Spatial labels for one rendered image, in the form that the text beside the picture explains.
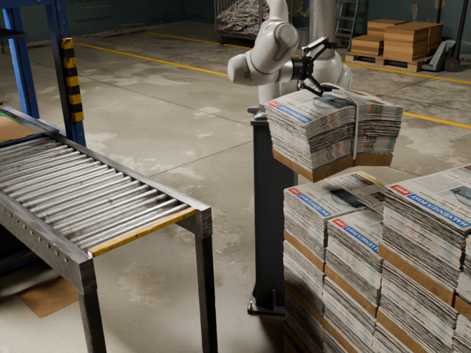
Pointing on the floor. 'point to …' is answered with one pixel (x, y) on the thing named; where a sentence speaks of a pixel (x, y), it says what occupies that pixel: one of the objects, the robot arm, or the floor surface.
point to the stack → (356, 275)
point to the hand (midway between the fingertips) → (339, 66)
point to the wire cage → (242, 18)
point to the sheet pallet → (397, 43)
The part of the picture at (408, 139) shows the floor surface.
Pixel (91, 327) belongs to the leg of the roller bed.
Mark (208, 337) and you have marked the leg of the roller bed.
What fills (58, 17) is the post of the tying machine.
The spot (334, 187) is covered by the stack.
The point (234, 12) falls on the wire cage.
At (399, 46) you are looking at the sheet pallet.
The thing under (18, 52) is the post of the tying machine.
